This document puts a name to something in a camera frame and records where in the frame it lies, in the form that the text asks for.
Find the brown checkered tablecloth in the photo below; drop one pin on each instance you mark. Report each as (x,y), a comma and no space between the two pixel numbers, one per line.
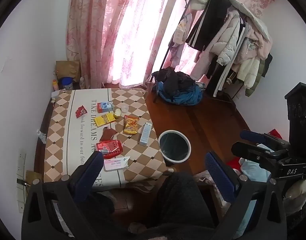
(135,152)

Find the blue lidded tin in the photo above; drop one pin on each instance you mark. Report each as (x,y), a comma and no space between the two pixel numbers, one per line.
(66,83)

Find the orange snack packet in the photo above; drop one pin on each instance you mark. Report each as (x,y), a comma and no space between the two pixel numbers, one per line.
(131,125)

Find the brown torn wrapper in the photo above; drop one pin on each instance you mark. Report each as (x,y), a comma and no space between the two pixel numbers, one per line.
(108,134)

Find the person's right forearm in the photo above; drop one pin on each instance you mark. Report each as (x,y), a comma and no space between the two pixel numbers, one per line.
(301,205)

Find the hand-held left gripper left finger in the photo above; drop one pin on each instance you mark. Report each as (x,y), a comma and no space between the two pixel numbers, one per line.
(91,171)

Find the pale lilac garment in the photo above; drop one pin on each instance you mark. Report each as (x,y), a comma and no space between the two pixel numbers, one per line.
(180,31)

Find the brown cardboard piece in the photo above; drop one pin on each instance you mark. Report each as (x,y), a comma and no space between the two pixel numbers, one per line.
(33,177)

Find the pink fuzzy coat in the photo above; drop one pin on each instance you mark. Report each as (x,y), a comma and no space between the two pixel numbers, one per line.
(259,43)

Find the red cloth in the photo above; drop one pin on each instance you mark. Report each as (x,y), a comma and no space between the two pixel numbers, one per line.
(275,133)

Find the pink floral curtain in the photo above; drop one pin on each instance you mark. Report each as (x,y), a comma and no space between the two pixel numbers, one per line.
(123,35)

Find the yellow flat box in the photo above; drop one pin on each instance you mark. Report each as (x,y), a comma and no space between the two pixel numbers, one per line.
(106,120)

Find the black clothes pile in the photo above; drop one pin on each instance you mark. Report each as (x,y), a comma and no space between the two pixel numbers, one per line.
(173,78)

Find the white rimmed trash bin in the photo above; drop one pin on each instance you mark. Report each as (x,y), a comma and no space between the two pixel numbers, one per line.
(174,145)

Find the light blue slim box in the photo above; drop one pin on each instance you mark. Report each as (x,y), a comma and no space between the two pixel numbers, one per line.
(145,133)

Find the clear plastic cup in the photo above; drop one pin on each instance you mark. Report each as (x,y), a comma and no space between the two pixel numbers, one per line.
(125,109)

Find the white wall outlet strip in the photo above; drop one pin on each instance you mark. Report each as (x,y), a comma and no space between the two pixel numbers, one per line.
(20,165)

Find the light blue cloth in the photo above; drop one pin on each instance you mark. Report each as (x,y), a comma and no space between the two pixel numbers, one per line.
(252,170)

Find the clear plastic bottle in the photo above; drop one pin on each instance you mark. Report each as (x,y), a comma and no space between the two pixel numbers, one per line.
(82,83)

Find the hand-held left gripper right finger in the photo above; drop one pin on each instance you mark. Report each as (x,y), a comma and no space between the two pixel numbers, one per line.
(219,175)

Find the person's dark fuzzy pants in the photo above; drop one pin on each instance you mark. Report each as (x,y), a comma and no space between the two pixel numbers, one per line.
(180,200)

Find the olive green jacket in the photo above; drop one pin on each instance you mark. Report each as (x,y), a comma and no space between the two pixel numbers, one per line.
(261,71)

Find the black white-striped pants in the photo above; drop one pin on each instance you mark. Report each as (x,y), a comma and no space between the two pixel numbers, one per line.
(209,22)

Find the wooden table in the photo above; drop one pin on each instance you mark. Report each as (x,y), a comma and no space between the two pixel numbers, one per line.
(40,127)

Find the pale pink robe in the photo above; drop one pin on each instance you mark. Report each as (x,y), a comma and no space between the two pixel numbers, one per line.
(204,63)

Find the brown paper bag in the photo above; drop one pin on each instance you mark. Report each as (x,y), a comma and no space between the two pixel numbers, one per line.
(67,70)

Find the blue and grey clothes pile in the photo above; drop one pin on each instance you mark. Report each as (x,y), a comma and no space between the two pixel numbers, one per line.
(184,98)

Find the yellow fruit peel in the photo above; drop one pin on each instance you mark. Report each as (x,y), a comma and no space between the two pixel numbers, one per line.
(117,113)

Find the white tissue packet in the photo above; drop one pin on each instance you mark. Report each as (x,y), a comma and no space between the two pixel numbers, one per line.
(116,163)

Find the black clothes rack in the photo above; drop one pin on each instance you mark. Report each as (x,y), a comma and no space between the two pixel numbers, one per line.
(168,47)

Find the white quilted puffer jacket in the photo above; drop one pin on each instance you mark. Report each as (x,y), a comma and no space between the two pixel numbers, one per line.
(228,40)

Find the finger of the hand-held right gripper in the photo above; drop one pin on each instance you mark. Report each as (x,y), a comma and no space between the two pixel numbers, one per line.
(255,152)
(252,136)

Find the blue white milk carton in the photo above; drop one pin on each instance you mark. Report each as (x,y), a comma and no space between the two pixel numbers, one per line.
(105,107)

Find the small red snack packet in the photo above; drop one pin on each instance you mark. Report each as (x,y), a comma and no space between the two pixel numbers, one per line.
(81,112)

